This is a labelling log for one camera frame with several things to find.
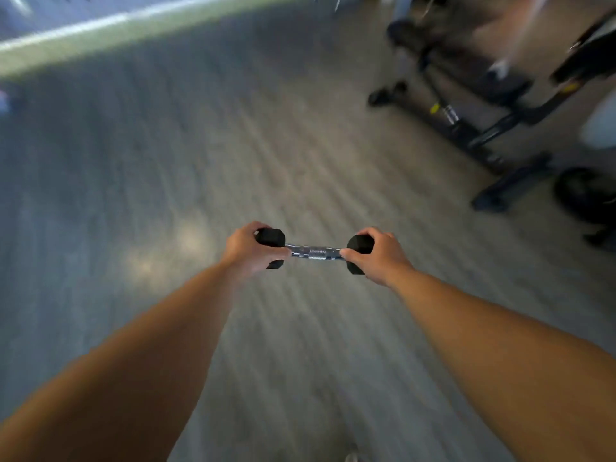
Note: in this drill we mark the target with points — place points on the person's right forearm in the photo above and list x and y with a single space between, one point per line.
505 365

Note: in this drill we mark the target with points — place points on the black weight plate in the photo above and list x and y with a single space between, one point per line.
583 194

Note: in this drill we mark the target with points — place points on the black exercise machine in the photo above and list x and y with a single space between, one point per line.
587 48

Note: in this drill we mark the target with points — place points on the black hex dumbbell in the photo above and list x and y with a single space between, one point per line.
315 251

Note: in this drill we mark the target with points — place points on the person's right thumb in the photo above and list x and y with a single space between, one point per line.
353 256

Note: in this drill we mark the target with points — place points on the black weight bench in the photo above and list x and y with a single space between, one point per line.
462 105

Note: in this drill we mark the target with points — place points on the person's right hand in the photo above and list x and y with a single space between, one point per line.
382 262

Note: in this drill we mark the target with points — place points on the person's left forearm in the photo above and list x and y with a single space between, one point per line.
120 365

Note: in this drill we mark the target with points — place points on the person's left hand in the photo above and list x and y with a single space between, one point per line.
243 253

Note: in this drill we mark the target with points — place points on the person's left thumb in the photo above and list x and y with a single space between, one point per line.
275 253

